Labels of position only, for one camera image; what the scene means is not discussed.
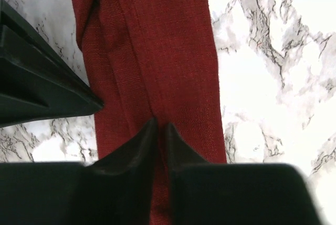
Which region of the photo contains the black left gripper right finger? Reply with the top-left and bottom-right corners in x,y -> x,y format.
166,124 -> 321,225

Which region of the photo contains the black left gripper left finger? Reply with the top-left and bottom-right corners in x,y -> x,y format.
1,119 -> 158,224

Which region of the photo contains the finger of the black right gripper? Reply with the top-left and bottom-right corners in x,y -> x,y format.
1,0 -> 103,127

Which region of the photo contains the dark red cloth napkin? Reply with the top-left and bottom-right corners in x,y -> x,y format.
65,0 -> 228,225

